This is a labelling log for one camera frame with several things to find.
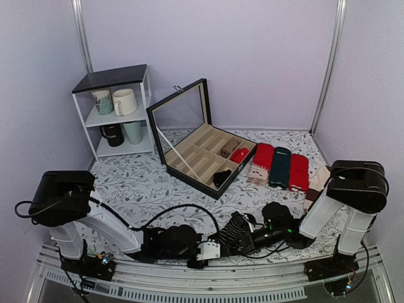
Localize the black compartment storage box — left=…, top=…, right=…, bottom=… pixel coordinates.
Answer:
left=146, top=78, right=257, bottom=199

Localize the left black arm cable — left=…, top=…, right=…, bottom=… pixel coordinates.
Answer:
left=14, top=192, right=220, bottom=236

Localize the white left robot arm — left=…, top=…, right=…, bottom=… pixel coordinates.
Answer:
left=28, top=170, right=208, bottom=274

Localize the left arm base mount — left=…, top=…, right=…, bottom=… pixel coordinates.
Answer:
left=61, top=240, right=116, bottom=282

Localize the rolled tan sock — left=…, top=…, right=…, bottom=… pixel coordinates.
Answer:
left=220, top=139, right=241, bottom=158

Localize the red beige patterned sock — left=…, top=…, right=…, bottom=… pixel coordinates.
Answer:
left=247, top=143, right=275, bottom=186

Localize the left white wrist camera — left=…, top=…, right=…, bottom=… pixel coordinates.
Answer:
left=196, top=241, right=221, bottom=261

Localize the right aluminium corner post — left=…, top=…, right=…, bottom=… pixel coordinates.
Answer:
left=310, top=0, right=347, bottom=136

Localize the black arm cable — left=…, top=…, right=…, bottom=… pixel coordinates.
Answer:
left=14, top=192, right=220, bottom=236
left=246, top=167, right=391, bottom=259

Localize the left aluminium corner post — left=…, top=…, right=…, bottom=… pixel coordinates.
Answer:
left=71, top=0, right=93, bottom=73

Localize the patterned teal white mug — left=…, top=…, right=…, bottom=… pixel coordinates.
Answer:
left=91, top=88, right=114, bottom=116

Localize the black mug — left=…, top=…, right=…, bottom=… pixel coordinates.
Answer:
left=99, top=124, right=124, bottom=147

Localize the black white striped sock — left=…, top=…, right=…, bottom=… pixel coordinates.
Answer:
left=208, top=217, right=257, bottom=257

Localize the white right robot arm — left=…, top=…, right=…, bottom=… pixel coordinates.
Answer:
left=229, top=160, right=389, bottom=275

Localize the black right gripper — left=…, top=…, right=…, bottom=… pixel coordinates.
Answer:
left=225, top=229, right=287, bottom=256

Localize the cream brown striped sock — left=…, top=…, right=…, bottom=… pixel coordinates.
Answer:
left=303, top=165, right=331, bottom=213

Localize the aluminium front rail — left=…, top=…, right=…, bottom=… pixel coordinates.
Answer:
left=24, top=245, right=399, bottom=302

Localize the mint green tumbler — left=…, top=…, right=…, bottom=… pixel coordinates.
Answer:
left=123, top=121, right=143, bottom=145

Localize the white ceramic mug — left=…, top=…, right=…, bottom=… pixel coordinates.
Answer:
left=112, top=88, right=138, bottom=117

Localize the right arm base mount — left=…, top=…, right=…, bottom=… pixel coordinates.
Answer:
left=304, top=241, right=370, bottom=297

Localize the white shelf black top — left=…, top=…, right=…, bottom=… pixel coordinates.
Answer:
left=72, top=64, right=155, bottom=161

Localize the red white sock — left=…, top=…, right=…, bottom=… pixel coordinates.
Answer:
left=288, top=153, right=309, bottom=193

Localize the rolled black sock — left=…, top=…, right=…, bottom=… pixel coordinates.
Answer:
left=213, top=169, right=232, bottom=189

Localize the dark green sock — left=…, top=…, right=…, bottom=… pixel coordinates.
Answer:
left=268, top=146, right=292, bottom=189

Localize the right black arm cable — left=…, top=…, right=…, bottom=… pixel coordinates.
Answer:
left=246, top=167, right=391, bottom=259

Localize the aluminium corner post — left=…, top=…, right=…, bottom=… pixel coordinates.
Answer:
left=310, top=0, right=347, bottom=136
left=71, top=0, right=93, bottom=73

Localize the rolled red sock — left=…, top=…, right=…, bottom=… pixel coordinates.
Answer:
left=230, top=147, right=249, bottom=164

